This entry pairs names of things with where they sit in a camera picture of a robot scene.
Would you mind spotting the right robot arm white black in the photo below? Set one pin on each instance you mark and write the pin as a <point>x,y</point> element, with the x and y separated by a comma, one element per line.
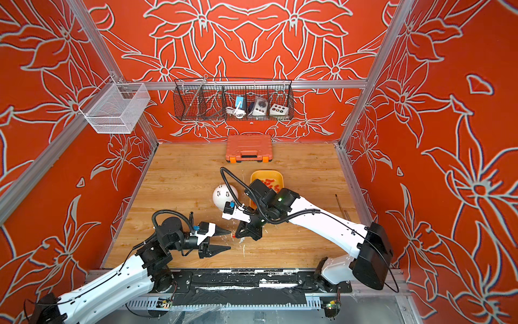
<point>369,251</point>

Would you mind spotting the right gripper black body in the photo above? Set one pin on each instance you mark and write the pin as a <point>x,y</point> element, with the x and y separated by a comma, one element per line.
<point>257,221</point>

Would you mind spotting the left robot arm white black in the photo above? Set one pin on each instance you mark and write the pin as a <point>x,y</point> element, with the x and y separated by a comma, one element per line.
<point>145,270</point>

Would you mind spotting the blue white small box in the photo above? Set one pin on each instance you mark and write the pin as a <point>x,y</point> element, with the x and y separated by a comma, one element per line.
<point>239,103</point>

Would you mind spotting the black wire wall basket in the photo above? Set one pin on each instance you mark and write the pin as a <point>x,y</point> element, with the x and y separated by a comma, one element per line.
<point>212,99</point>

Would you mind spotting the yellow plastic tray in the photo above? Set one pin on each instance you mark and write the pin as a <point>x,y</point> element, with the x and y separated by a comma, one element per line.
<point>273,179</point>

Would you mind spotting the orange tool case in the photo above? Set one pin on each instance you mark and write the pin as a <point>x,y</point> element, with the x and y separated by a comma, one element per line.
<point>249,147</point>

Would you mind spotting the white dome with screws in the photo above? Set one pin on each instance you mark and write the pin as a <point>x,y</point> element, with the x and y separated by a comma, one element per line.
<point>223,194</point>

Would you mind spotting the white socket block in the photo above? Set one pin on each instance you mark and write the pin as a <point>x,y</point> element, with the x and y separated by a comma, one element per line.
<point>278,111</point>

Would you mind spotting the clear plastic wall bin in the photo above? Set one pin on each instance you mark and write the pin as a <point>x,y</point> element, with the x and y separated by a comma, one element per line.
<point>115,109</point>

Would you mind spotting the orange handled screwdriver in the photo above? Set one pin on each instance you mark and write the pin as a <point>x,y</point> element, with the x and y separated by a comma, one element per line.
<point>344,213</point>

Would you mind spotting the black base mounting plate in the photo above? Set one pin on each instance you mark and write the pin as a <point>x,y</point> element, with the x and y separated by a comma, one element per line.
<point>250,287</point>

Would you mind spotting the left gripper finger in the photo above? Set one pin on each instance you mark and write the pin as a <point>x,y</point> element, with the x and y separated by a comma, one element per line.
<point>215,230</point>
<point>210,250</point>

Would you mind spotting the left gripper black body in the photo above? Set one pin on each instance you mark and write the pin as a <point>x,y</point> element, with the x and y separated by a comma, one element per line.
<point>189,242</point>

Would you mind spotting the white power adapter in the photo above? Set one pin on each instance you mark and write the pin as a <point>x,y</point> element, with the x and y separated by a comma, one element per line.
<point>259,107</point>

